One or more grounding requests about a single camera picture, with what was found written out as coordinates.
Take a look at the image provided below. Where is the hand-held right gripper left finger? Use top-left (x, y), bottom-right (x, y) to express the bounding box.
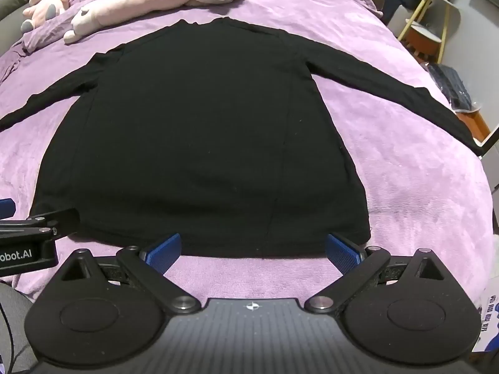
top-left (58, 233), bottom-right (198, 315)

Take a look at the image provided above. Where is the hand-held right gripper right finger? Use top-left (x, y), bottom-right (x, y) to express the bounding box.
top-left (304, 233), bottom-right (447, 314)

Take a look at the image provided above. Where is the black long-sleeved sweater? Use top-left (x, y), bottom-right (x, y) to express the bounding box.
top-left (0, 18), bottom-right (485, 260)

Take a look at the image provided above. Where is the dark clothes heap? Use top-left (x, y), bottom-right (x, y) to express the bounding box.
top-left (382, 0), bottom-right (426, 26)

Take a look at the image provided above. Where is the purple bed blanket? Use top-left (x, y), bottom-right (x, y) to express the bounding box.
top-left (0, 0), bottom-right (496, 304)

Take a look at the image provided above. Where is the blue and white printed bag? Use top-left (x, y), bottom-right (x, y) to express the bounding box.
top-left (471, 290), bottom-right (499, 356)

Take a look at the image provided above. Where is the dark bag in clear plastic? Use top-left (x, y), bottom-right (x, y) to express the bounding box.
top-left (427, 62), bottom-right (481, 114)

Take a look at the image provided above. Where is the long pale pink plush toy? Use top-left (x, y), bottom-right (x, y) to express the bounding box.
top-left (63, 0), bottom-right (249, 44)

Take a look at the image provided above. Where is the orange round stool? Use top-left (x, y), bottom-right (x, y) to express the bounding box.
top-left (403, 22), bottom-right (444, 64)

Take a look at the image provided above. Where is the yellow-legged side table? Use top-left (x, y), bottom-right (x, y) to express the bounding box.
top-left (398, 0), bottom-right (465, 65)

